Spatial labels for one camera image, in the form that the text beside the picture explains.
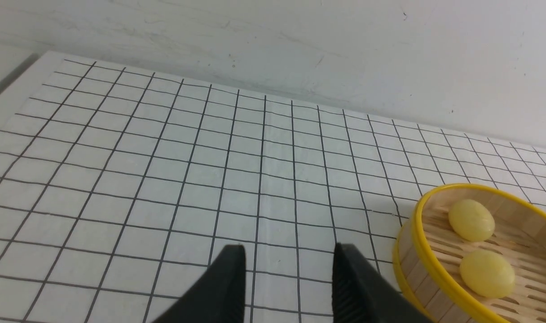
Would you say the yellow steamed bun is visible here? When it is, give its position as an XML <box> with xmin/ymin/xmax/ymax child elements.
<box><xmin>458</xmin><ymin>249</ymin><xmax>516</xmax><ymax>299</ymax></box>
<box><xmin>448</xmin><ymin>200</ymin><xmax>496</xmax><ymax>243</ymax></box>

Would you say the yellow-rimmed bamboo steamer basket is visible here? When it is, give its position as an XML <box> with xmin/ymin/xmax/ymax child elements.
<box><xmin>392</xmin><ymin>183</ymin><xmax>546</xmax><ymax>323</ymax></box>

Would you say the yellow steamed bun front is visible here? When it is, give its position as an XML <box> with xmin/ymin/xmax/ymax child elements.
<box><xmin>458</xmin><ymin>249</ymin><xmax>516</xmax><ymax>299</ymax></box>

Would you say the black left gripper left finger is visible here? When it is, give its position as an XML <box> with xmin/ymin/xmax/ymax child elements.
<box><xmin>154</xmin><ymin>244</ymin><xmax>246</xmax><ymax>323</ymax></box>

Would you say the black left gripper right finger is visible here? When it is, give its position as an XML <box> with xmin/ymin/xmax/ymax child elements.
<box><xmin>332</xmin><ymin>244</ymin><xmax>431</xmax><ymax>323</ymax></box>

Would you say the white black-grid tablecloth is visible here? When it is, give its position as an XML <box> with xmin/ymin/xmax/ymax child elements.
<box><xmin>0</xmin><ymin>53</ymin><xmax>546</xmax><ymax>323</ymax></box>

